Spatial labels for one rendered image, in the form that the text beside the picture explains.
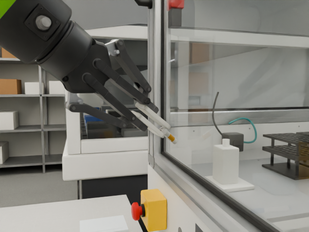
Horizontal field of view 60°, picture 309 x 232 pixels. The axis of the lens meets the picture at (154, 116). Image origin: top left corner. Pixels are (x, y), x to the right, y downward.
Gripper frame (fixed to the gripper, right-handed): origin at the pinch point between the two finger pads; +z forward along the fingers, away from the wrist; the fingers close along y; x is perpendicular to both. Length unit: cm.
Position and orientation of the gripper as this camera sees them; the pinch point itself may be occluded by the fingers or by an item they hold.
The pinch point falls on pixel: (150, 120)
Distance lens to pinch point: 46.7
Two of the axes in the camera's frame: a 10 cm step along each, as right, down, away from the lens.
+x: -5.6, -2.1, 8.0
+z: 6.2, 5.3, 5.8
